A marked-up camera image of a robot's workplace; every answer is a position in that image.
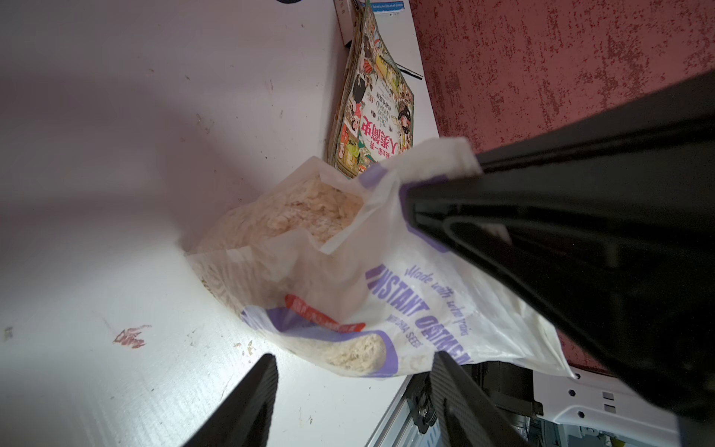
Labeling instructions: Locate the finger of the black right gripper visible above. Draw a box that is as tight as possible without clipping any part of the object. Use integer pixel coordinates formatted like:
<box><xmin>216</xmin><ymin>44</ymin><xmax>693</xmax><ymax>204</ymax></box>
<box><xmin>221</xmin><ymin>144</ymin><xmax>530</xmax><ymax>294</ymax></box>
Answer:
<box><xmin>404</xmin><ymin>73</ymin><xmax>714</xmax><ymax>446</ymax></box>

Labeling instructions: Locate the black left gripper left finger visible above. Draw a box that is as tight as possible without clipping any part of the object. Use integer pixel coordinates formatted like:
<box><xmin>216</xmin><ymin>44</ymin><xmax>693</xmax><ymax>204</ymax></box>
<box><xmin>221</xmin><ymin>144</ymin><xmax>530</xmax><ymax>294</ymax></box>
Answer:
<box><xmin>184</xmin><ymin>354</ymin><xmax>279</xmax><ymax>447</ymax></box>

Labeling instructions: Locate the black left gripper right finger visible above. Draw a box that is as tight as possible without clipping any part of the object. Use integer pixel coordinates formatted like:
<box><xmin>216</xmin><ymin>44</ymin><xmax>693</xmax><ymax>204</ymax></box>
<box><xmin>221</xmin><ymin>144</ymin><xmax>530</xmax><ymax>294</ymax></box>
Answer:
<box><xmin>430</xmin><ymin>351</ymin><xmax>528</xmax><ymax>447</ymax></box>

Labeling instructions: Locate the instant oatmeal plastic bag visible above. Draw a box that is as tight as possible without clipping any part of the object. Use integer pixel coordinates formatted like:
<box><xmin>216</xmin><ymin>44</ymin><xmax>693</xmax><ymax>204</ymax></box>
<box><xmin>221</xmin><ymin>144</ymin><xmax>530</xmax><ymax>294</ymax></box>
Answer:
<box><xmin>188</xmin><ymin>138</ymin><xmax>572</xmax><ymax>378</ymax></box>

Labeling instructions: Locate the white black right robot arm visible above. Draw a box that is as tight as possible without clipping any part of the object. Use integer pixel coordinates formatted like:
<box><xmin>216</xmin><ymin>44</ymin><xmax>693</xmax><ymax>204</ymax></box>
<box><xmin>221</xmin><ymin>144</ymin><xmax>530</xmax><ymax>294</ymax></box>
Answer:
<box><xmin>405</xmin><ymin>73</ymin><xmax>714</xmax><ymax>446</ymax></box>

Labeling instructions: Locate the colourful cartoon picture book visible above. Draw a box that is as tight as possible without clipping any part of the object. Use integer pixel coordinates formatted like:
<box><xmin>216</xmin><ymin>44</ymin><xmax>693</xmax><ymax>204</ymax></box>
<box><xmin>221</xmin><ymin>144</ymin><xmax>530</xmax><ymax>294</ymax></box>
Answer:
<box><xmin>325</xmin><ymin>1</ymin><xmax>414</xmax><ymax>178</ymax></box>

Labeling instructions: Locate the aluminium front frame rail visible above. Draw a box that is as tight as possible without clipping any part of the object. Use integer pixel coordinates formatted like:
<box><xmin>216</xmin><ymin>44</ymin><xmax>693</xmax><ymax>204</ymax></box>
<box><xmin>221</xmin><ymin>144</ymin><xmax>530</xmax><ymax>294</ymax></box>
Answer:
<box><xmin>366</xmin><ymin>372</ymin><xmax>441</xmax><ymax>447</ymax></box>

